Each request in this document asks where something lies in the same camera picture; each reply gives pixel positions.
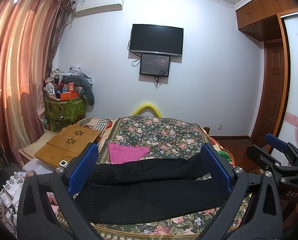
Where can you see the yellow curved bed rail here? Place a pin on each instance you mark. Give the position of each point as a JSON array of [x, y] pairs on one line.
[[148, 107]]

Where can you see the bamboo lap desk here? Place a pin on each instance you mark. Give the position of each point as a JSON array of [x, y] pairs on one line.
[[66, 145]]

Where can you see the white wardrobe sliding door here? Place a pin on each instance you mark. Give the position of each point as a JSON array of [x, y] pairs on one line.
[[289, 128]]

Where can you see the striped orange white blanket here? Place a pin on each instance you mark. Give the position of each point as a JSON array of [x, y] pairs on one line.
[[94, 123]]

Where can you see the wooden wardrobe cabinet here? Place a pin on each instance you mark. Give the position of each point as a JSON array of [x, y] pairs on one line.
[[259, 18]]

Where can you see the black wall television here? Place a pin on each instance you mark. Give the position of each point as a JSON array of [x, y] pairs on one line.
[[156, 39]]

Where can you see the orange box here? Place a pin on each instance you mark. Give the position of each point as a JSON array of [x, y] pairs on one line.
[[69, 95]]

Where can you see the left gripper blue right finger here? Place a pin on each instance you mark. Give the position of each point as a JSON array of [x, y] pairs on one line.
[[219, 168]]

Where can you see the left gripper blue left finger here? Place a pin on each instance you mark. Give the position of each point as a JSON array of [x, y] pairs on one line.
[[79, 168]]

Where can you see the black pants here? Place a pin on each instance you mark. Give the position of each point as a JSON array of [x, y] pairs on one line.
[[147, 190]]

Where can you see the small white digital clock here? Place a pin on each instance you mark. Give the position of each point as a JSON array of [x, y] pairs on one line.
[[63, 163]]

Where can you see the green plush toy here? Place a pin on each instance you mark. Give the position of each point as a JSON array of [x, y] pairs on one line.
[[227, 156]]

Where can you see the grey plush pillow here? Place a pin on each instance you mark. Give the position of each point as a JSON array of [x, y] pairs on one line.
[[81, 81]]

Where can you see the floral green bedspread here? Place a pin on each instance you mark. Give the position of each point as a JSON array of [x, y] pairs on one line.
[[166, 138]]

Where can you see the pink brown curtain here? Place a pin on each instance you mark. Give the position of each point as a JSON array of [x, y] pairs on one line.
[[30, 33]]

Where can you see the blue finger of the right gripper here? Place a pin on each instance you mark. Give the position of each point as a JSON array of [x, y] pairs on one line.
[[276, 143]]

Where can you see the small wall monitor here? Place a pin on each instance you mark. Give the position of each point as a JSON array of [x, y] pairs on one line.
[[155, 65]]

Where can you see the green fabric storage box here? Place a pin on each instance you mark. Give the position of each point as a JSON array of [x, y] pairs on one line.
[[60, 114]]

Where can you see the pink folded garment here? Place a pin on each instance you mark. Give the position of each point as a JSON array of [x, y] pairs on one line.
[[122, 154]]

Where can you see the white air conditioner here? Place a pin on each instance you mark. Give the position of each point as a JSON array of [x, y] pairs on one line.
[[89, 7]]

